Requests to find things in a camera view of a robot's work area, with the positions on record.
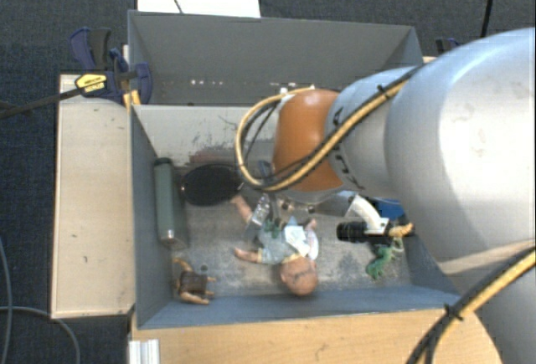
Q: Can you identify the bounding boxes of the black cylinder on white bracket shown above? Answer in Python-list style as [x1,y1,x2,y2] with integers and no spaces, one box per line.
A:
[336,194,415,246]

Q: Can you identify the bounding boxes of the small brown doll figure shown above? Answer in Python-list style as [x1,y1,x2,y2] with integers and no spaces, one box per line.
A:
[172,257,218,306]

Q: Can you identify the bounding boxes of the grey metal bin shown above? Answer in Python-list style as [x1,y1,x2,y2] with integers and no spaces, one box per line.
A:
[126,9,462,331]

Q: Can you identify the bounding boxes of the green toy dinosaur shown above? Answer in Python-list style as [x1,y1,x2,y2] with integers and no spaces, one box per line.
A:
[365,238,405,281]

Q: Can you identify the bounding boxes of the black round flat object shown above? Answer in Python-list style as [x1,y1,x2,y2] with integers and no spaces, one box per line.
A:
[179,163,245,208]

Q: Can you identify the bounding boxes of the pale wood board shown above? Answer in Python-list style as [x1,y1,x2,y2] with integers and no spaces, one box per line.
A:
[49,73,137,320]

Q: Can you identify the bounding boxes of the blue object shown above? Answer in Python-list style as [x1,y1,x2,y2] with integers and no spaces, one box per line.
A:
[368,196,406,226]

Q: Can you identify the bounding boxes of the red-brown flat block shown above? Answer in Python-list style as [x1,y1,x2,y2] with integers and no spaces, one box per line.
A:
[188,148,240,167]

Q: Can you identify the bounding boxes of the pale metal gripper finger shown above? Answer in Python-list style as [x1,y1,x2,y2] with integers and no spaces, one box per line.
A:
[241,194,271,242]

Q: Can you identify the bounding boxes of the baby doll in pale clothes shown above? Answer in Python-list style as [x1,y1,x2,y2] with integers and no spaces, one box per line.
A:
[231,194,322,298]

